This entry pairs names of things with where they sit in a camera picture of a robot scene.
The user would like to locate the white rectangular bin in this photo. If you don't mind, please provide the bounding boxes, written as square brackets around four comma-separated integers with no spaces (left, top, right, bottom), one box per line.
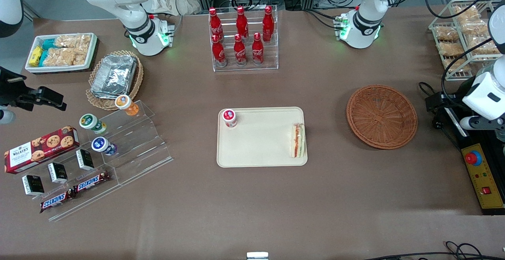
[25,33,98,74]

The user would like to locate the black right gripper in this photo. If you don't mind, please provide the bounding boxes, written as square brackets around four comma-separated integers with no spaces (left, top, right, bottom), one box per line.
[0,67,67,112]

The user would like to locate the light wicker basket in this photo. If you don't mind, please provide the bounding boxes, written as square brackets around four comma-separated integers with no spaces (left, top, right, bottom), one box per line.
[86,50,144,111]

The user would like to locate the beige plastic tray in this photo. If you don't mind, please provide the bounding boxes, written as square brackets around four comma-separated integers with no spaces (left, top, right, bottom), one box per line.
[217,107,308,168]

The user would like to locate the red lid gum bottle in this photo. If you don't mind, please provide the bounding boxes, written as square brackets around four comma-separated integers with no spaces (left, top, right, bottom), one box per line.
[222,109,238,128]

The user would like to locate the green lid gum bottle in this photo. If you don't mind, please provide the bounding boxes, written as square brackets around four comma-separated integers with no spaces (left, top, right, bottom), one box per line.
[79,113,107,135]

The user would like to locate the red Walkers cookie box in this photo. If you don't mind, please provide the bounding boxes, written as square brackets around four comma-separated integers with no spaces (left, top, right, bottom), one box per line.
[4,126,80,174]

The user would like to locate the clear acrylic stepped stand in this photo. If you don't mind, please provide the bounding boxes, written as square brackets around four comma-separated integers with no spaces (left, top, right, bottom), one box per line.
[34,100,173,222]

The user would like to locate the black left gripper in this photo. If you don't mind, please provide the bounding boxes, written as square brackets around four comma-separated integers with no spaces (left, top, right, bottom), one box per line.
[425,77,480,112]

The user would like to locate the yellow snack packet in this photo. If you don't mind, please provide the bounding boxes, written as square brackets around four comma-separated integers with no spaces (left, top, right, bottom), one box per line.
[28,46,43,66]

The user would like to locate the clear rice cracker pack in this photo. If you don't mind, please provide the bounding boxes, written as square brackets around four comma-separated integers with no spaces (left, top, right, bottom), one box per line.
[45,48,88,66]
[54,34,92,49]

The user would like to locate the brown wicker basket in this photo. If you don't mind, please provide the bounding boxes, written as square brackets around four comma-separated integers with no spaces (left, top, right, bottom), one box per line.
[346,85,418,150]

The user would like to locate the red cola bottle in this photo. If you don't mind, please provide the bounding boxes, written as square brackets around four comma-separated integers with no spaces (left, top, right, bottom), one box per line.
[236,6,250,41]
[211,34,227,67]
[252,32,265,65]
[262,6,275,41]
[234,34,248,66]
[208,7,223,39]

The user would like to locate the black cable on table edge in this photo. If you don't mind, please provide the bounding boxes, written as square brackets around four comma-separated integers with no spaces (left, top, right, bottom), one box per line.
[363,241,505,260]

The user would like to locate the white wire rack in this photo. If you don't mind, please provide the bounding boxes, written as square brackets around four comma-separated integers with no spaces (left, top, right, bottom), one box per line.
[429,0,505,81]

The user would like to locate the orange lid gum bottle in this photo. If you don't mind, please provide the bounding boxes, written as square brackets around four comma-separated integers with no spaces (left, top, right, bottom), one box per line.
[115,95,139,116]

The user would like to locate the clear acrylic bottle rack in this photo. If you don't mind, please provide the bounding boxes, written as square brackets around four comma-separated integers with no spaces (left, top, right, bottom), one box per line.
[208,6,279,72]

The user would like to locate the bagged pastry snack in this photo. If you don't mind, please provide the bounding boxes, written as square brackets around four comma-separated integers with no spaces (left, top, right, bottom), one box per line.
[438,41,466,57]
[468,35,501,55]
[454,6,480,22]
[444,58,472,73]
[460,19,490,36]
[434,26,458,41]

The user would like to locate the black base box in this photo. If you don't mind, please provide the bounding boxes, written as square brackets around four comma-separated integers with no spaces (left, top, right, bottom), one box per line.
[446,106,505,216]

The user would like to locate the Snickers chocolate bar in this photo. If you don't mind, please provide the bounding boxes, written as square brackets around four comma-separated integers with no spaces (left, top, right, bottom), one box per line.
[39,189,75,213]
[73,171,111,194]

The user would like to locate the small black snack box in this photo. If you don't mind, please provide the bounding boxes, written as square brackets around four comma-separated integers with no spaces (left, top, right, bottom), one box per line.
[76,149,95,171]
[22,174,45,196]
[47,162,68,184]

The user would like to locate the triangular sandwich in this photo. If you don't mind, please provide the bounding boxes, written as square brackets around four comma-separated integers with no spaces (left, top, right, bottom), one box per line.
[290,123,307,158]

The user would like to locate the black looped cable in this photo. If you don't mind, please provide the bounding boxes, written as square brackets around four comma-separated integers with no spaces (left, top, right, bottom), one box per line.
[418,35,494,95]

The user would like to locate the stacked aluminium foil containers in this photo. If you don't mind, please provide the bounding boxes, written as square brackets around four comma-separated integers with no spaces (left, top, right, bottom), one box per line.
[91,55,138,99]

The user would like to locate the blue lid gum bottle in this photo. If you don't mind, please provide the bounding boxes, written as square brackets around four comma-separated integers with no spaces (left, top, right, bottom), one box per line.
[91,137,118,156]

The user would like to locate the yellow emergency stop box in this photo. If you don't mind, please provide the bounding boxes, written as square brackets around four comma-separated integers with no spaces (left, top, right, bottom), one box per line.
[461,144,505,210]

